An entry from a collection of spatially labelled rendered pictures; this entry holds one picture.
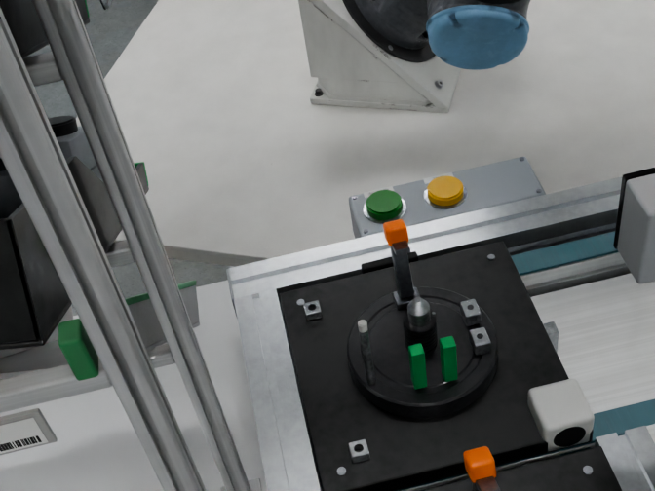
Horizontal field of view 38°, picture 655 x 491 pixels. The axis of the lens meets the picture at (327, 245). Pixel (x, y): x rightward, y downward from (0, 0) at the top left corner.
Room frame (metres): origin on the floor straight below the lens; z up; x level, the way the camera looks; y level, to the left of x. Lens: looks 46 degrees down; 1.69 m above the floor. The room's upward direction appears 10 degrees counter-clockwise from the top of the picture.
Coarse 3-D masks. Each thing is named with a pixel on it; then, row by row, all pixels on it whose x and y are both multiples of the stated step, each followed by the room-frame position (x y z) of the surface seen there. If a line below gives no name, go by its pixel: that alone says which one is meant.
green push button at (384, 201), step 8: (376, 192) 0.78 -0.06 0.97; (384, 192) 0.77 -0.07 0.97; (392, 192) 0.77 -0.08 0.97; (368, 200) 0.76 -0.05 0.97; (376, 200) 0.76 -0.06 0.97; (384, 200) 0.76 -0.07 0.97; (392, 200) 0.76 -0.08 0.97; (400, 200) 0.76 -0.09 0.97; (368, 208) 0.75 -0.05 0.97; (376, 208) 0.75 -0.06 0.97; (384, 208) 0.75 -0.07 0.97; (392, 208) 0.74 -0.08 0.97; (400, 208) 0.75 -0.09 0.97; (376, 216) 0.74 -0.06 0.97; (384, 216) 0.74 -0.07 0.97; (392, 216) 0.74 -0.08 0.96
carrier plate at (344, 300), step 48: (336, 288) 0.65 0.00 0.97; (384, 288) 0.63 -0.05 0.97; (480, 288) 0.61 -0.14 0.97; (336, 336) 0.58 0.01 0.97; (528, 336) 0.54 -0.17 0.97; (336, 384) 0.53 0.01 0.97; (528, 384) 0.49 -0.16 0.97; (336, 432) 0.48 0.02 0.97; (384, 432) 0.47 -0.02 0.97; (432, 432) 0.46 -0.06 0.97; (480, 432) 0.45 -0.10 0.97; (528, 432) 0.44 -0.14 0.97; (336, 480) 0.43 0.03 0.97; (384, 480) 0.42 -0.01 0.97; (432, 480) 0.42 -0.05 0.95
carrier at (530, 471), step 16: (592, 448) 0.42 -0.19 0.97; (528, 464) 0.41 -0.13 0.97; (544, 464) 0.41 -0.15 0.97; (560, 464) 0.41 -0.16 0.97; (576, 464) 0.40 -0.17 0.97; (592, 464) 0.40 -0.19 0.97; (608, 464) 0.40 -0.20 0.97; (464, 480) 0.41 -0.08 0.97; (496, 480) 0.40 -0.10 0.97; (512, 480) 0.40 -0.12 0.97; (528, 480) 0.40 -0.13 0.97; (544, 480) 0.39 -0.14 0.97; (560, 480) 0.39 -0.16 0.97; (576, 480) 0.39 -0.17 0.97; (592, 480) 0.39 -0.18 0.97; (608, 480) 0.38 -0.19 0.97
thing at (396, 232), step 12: (384, 228) 0.62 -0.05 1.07; (396, 228) 0.61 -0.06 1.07; (396, 240) 0.61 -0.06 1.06; (396, 252) 0.59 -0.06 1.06; (408, 252) 0.59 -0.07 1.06; (396, 264) 0.60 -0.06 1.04; (408, 264) 0.60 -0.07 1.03; (396, 276) 0.60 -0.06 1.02; (408, 276) 0.60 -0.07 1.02; (408, 288) 0.59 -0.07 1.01
